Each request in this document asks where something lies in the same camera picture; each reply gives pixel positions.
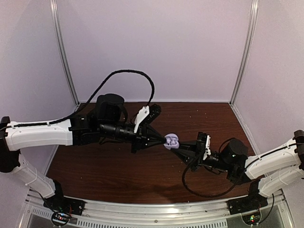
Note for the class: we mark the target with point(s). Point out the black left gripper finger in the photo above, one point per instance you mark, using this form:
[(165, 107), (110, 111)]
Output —
[(153, 134), (151, 142)]

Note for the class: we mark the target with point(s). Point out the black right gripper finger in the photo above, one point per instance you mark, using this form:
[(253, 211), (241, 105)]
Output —
[(188, 145), (186, 156)]

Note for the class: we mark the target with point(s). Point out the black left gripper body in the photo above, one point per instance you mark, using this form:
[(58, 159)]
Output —
[(141, 137)]

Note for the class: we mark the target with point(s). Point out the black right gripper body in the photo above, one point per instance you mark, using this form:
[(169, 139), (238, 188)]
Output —
[(198, 158)]

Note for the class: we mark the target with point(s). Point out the purple round charging case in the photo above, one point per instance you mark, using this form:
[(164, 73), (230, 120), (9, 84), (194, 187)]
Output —
[(172, 141)]

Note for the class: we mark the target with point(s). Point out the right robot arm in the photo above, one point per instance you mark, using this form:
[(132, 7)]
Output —
[(267, 172)]

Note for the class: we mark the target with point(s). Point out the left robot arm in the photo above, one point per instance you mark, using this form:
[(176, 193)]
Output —
[(100, 123)]

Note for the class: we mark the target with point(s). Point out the right circuit board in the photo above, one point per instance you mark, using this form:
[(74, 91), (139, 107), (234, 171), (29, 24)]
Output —
[(251, 218)]

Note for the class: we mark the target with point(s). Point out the circuit board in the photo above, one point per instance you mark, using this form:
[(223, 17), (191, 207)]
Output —
[(60, 218), (251, 218)]

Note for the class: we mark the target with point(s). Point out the left circuit board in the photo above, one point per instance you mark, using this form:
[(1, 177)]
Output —
[(60, 218)]

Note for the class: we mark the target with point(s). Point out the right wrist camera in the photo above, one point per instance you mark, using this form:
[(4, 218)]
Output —
[(203, 145)]

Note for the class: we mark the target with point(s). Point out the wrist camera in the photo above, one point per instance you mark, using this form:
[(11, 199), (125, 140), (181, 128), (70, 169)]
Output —
[(146, 115), (203, 145)]

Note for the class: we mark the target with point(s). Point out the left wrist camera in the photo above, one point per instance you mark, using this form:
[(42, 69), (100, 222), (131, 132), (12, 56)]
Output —
[(146, 115)]

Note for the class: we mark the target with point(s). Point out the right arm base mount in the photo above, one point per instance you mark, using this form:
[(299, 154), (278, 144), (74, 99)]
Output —
[(246, 204)]

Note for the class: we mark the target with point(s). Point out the front aluminium rail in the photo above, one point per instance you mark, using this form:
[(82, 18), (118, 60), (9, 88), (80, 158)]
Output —
[(208, 214)]

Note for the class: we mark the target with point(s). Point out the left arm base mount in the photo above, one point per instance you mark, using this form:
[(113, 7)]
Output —
[(67, 205)]

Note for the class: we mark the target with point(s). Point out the right aluminium frame post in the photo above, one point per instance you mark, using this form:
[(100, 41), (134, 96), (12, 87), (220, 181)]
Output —
[(247, 46)]

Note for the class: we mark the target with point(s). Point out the aluminium frame post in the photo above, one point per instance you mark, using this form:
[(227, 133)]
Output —
[(247, 46), (62, 51)]

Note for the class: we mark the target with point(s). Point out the left aluminium frame post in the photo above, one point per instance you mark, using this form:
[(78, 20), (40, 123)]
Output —
[(62, 51)]

